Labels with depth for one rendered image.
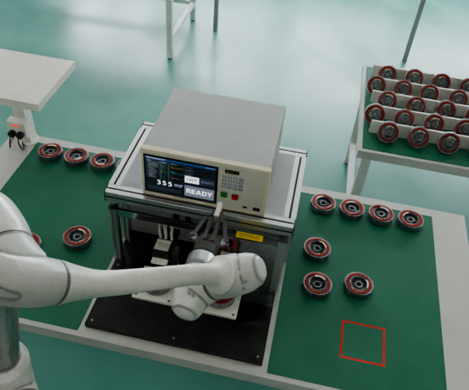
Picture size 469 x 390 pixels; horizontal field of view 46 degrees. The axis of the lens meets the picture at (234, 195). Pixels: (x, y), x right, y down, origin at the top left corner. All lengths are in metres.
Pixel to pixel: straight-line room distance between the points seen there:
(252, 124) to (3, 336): 1.05
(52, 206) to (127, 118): 1.88
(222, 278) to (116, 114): 3.00
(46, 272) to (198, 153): 0.79
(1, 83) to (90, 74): 2.40
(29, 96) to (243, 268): 1.26
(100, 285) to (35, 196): 1.30
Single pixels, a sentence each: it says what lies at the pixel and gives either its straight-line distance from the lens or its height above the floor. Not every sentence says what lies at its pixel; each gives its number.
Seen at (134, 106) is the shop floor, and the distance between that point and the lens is 4.37.
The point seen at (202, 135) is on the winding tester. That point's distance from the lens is 1.88.
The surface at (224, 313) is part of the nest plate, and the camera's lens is 2.03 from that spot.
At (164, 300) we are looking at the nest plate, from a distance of 2.06.
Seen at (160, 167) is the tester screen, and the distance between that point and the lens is 1.85.
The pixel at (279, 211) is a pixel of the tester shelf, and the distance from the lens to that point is 1.92.
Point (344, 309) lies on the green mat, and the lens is 2.16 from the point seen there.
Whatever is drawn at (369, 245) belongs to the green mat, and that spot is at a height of 0.75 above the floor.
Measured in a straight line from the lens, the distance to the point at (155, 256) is 2.05.
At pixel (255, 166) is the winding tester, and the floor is 1.32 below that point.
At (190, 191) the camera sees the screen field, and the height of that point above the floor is 1.17.
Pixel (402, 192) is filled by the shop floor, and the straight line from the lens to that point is 3.90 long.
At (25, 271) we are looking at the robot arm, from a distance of 1.16.
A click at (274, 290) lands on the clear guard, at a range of 1.78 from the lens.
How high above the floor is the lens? 2.45
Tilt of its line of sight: 43 degrees down
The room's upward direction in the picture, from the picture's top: 5 degrees clockwise
